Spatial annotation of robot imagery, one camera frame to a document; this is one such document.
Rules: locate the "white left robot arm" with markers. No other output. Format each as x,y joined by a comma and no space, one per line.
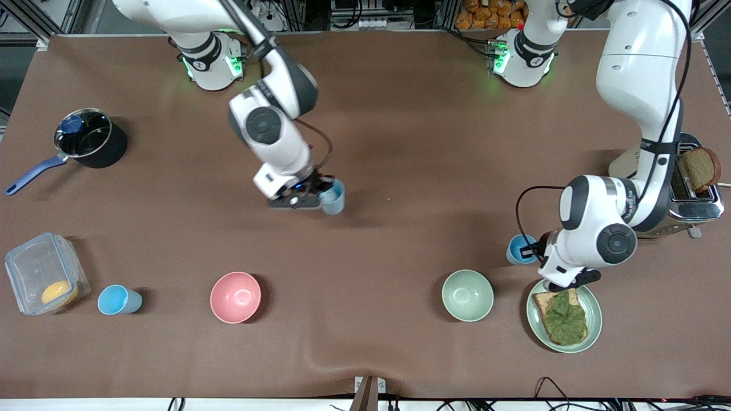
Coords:
611,240

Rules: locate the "aluminium frame profile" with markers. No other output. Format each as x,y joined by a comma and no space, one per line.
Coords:
85,14
698,35

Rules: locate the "brown table cover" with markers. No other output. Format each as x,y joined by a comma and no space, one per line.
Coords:
400,114

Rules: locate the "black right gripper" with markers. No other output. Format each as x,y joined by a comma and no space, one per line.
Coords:
317,184

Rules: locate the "orange fruit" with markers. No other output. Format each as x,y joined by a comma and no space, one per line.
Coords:
59,293

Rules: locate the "brown bread slice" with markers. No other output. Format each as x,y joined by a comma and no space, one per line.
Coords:
699,168

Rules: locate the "pale green bowl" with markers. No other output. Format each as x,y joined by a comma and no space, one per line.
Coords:
467,295

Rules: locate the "clear plastic food container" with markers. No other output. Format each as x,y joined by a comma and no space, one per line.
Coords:
34,268

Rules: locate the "power strip with plugs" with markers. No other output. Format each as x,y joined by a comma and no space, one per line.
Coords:
265,10

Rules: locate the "pink bowl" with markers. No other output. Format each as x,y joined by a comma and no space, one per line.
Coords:
235,297

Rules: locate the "brown camera mount post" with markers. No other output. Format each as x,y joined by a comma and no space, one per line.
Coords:
368,394

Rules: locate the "bag of orange buns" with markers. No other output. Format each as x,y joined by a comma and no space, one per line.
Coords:
485,14

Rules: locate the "beige chrome toaster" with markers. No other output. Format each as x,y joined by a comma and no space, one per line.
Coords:
702,210

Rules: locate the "glass lid blue knob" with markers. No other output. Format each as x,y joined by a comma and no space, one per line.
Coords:
71,124

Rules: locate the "light blue plastic cup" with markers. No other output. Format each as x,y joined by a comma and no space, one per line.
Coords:
515,251
334,202
117,300

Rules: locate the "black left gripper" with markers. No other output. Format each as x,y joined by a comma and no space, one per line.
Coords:
541,246

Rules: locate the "pale green plate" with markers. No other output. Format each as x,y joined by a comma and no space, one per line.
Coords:
594,319

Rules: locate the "white power strip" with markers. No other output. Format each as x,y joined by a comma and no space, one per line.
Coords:
372,23

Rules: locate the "green lettuce leaf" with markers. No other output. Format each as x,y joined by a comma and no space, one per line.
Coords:
565,319

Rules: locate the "toast slice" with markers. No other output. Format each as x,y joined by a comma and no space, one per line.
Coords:
542,302

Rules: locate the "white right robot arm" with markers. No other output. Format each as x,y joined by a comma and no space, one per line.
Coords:
268,125

